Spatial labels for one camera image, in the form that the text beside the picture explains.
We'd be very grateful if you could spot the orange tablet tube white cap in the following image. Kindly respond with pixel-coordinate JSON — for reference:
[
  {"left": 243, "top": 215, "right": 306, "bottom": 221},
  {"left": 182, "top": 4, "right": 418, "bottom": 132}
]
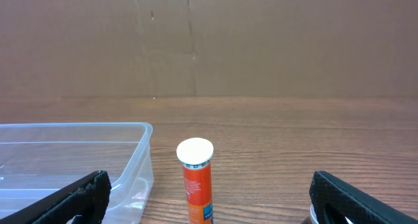
[{"left": 176, "top": 138, "right": 214, "bottom": 224}]

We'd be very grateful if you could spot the clear plastic container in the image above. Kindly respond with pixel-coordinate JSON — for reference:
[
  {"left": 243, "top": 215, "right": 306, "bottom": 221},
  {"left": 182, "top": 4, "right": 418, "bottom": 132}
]
[{"left": 1, "top": 122, "right": 153, "bottom": 223}]

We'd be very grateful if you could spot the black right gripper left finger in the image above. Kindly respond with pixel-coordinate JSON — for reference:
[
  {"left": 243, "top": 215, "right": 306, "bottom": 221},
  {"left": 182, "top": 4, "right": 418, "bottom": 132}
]
[{"left": 1, "top": 170, "right": 111, "bottom": 224}]

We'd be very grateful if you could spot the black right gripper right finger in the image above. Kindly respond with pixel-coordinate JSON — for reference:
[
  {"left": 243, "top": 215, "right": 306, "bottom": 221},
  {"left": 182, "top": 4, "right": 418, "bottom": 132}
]
[{"left": 309, "top": 170, "right": 417, "bottom": 224}]

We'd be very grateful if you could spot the dark brown bottle white cap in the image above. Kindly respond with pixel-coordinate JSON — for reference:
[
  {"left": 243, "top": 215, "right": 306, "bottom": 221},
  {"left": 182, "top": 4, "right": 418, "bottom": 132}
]
[{"left": 301, "top": 204, "right": 319, "bottom": 224}]

